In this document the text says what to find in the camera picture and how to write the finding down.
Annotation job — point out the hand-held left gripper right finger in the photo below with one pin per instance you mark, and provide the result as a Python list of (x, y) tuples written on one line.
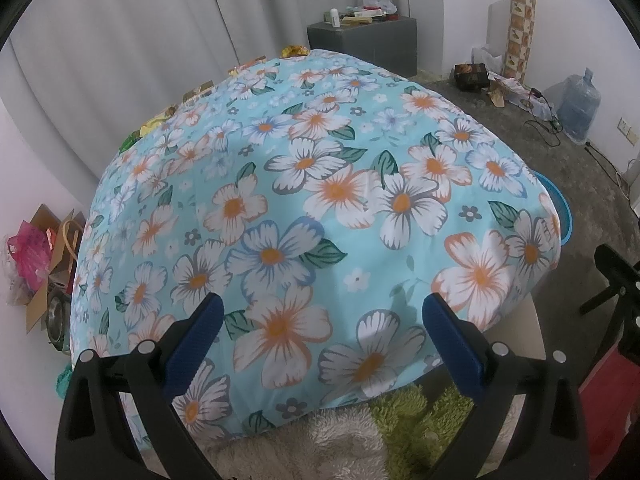
[(452, 345)]

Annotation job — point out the blue floral blanket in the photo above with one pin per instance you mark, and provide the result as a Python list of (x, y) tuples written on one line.
[(300, 185)]

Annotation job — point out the pink plastic bag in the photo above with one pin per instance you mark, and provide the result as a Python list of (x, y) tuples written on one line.
[(30, 250)]

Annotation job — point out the green foil wrapper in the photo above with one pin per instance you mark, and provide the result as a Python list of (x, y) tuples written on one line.
[(128, 141)]

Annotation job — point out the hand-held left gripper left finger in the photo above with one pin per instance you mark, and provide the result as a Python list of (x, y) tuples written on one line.
[(197, 340)]

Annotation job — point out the teal plastic bag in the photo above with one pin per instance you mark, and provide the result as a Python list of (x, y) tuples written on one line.
[(63, 381)]

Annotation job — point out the wall socket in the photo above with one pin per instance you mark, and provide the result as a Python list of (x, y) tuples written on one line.
[(626, 127)]

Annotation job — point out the yellow foil wrapper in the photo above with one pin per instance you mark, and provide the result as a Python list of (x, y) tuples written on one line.
[(152, 124)]

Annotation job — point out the white red tube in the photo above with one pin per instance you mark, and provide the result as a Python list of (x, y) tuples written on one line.
[(367, 11)]

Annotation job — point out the small white bottle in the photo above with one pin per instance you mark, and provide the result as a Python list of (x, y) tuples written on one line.
[(334, 17)]

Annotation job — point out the steel pot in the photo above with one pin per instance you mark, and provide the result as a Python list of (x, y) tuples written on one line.
[(57, 320)]

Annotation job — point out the white plastic bag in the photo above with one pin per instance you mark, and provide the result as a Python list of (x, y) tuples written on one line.
[(484, 57)]

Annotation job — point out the white green fluffy rug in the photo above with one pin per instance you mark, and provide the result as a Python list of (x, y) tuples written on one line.
[(350, 440)]

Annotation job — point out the blue mesh waste basket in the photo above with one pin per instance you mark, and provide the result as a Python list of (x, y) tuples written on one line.
[(565, 210)]

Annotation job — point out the dark brown box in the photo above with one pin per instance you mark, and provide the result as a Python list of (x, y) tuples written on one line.
[(470, 77)]

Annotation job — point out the grey cabinet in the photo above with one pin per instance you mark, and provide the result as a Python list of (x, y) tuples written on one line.
[(365, 42)]

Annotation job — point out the yellow snack wrapper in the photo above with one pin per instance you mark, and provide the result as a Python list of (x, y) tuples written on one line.
[(295, 51)]

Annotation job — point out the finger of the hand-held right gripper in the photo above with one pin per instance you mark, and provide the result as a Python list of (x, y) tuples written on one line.
[(627, 280)]

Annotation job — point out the checkered patterned roll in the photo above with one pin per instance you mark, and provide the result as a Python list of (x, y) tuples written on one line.
[(520, 35)]

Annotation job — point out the grey curtain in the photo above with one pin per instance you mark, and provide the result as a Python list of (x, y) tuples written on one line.
[(125, 35)]

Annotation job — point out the cardboard box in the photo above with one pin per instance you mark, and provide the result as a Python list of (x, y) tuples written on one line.
[(37, 310)]

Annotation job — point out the tan paper scrap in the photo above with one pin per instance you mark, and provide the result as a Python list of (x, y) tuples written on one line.
[(496, 96)]

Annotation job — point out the blue water jug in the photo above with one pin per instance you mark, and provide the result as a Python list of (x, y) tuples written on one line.
[(580, 105)]

